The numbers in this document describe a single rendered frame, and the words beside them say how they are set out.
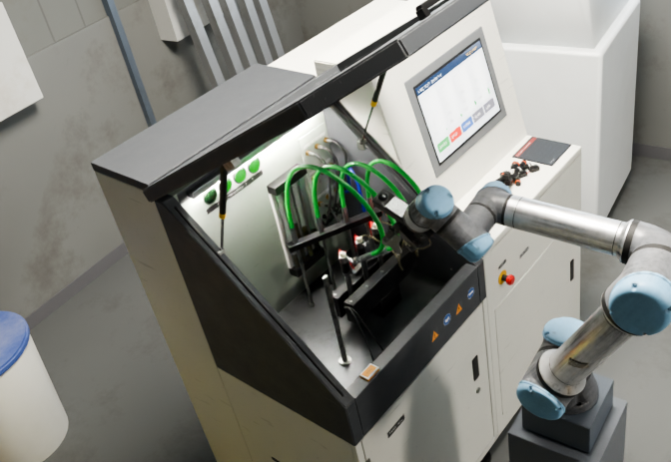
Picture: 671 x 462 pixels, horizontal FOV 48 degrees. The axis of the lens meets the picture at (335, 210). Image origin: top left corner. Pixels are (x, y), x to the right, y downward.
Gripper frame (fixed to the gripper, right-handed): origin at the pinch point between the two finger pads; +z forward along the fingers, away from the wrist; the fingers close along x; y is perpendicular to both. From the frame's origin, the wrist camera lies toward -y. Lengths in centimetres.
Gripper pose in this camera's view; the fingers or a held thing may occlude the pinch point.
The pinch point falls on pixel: (392, 231)
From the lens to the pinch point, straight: 195.2
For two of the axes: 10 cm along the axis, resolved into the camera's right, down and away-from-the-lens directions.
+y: 6.9, 7.2, -0.8
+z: -1.6, 2.6, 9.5
